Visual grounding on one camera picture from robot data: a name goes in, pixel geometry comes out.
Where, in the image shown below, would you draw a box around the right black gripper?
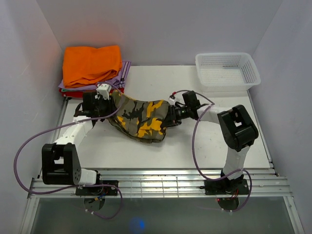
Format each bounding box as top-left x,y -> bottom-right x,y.
160,105 -> 191,128

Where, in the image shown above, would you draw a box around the camouflage trousers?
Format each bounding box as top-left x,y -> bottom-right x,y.
108,90 -> 171,144

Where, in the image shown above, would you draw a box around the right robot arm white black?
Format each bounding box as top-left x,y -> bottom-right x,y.
164,90 -> 259,198

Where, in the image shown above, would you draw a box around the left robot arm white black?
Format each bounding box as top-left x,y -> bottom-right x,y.
41,92 -> 117,195

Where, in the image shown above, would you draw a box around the purple folded trousers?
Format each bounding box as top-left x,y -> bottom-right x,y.
58,61 -> 131,92

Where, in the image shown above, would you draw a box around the red folded trousers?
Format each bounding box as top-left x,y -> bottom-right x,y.
59,87 -> 125,99

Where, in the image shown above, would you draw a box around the orange folded trousers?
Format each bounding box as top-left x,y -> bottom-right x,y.
62,45 -> 122,88

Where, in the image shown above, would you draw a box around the white plastic basket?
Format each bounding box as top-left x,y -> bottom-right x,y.
195,53 -> 261,92

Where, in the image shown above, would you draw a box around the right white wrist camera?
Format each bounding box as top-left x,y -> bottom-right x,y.
168,92 -> 180,105

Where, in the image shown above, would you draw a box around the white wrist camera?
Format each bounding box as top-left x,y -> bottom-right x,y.
96,83 -> 112,100
168,92 -> 180,105

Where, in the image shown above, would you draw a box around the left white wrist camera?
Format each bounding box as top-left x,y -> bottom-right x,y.
96,83 -> 112,100

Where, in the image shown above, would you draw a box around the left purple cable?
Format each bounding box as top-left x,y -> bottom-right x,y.
13,81 -> 123,219

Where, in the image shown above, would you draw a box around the purple cable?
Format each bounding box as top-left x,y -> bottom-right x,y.
13,81 -> 123,219
170,89 -> 253,213

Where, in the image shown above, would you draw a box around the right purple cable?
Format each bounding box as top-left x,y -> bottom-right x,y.
170,89 -> 253,213

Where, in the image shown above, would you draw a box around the aluminium mounting rail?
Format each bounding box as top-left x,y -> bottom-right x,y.
27,167 -> 293,198

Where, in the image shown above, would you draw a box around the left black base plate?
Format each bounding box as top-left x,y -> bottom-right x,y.
75,180 -> 119,196

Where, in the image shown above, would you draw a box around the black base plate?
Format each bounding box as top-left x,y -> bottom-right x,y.
200,178 -> 250,195
75,180 -> 119,196

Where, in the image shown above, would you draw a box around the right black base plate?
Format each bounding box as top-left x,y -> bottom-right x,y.
200,178 -> 250,195

